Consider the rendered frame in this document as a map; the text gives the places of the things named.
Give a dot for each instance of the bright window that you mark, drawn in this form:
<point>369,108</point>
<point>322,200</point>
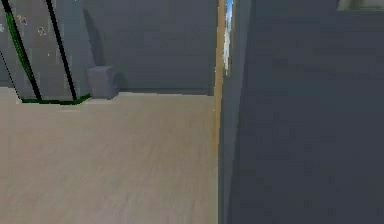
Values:
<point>228,36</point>

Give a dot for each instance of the pale framed picture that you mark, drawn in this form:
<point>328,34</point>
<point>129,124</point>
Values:
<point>361,4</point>

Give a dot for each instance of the small grey box bin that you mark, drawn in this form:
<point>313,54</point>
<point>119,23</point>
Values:
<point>101,81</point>

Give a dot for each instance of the tan wooden door frame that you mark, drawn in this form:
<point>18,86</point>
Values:
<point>218,76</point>

